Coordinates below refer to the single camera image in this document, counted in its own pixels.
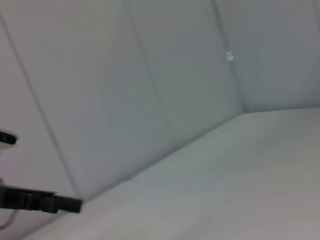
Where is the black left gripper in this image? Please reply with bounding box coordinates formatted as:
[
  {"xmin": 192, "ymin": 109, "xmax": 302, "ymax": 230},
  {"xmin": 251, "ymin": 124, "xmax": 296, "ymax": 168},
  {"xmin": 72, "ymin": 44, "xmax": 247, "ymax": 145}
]
[{"xmin": 0, "ymin": 185, "xmax": 83, "ymax": 215}]

